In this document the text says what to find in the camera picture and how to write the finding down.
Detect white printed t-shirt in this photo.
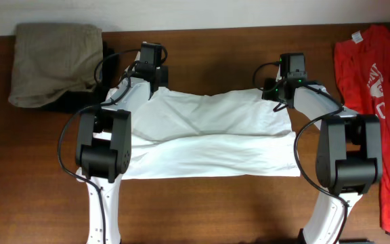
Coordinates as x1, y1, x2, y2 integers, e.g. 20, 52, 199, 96
123, 87, 300, 180

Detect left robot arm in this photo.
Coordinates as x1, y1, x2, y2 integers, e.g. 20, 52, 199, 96
75, 65, 168, 243

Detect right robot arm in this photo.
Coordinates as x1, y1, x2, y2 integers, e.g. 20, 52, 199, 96
262, 78, 383, 243

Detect folded black garment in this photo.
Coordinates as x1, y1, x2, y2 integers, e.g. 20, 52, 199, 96
41, 56, 120, 114

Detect red printed t-shirt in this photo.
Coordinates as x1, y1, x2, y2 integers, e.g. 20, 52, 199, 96
334, 25, 390, 234

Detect folded khaki shorts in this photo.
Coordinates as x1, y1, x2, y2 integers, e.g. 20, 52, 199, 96
8, 23, 103, 108

